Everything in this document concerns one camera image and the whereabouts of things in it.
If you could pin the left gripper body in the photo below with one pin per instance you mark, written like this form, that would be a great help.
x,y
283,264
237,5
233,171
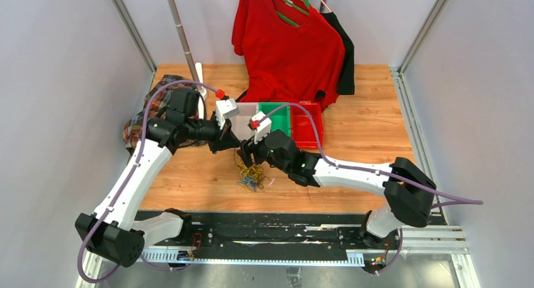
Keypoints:
x,y
216,136

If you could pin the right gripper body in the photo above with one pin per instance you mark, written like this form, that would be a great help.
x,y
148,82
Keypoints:
x,y
259,152

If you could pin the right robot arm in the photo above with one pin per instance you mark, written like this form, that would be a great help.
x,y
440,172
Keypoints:
x,y
408,191

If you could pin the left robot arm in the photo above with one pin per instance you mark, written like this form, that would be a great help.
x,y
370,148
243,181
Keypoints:
x,y
111,231

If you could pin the white plastic bin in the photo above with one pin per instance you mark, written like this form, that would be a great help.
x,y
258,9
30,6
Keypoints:
x,y
240,122

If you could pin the green plastic bin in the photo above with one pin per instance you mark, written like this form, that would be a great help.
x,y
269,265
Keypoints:
x,y
280,120

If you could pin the red plastic bin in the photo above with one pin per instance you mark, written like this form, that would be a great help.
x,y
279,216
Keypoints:
x,y
302,131

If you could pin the plaid flannel shirt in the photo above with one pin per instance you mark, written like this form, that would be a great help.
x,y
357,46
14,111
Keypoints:
x,y
158,101

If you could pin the red t-shirt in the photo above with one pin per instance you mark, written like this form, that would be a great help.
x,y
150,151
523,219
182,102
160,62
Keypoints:
x,y
287,64

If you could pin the black garment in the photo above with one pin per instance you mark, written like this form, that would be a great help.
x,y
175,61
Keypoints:
x,y
346,83

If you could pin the green clothes hanger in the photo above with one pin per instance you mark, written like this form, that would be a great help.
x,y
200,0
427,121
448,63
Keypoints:
x,y
293,13

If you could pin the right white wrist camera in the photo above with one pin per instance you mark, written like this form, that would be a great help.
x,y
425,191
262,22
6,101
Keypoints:
x,y
260,125

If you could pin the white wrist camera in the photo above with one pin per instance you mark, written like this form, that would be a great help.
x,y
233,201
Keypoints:
x,y
260,125
225,108

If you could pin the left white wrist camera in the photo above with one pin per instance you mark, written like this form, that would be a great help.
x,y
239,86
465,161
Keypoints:
x,y
225,108

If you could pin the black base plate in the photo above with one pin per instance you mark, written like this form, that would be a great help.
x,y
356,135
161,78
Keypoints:
x,y
282,237

